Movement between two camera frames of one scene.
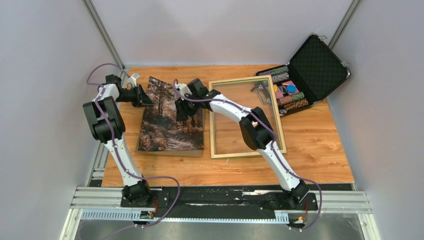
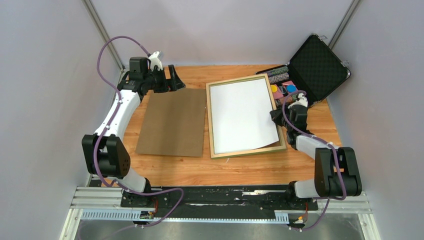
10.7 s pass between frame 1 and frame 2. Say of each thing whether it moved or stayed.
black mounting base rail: stayed
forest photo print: moved
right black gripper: moved
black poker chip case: stayed
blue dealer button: stayed
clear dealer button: stayed
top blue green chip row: stayed
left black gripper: moved
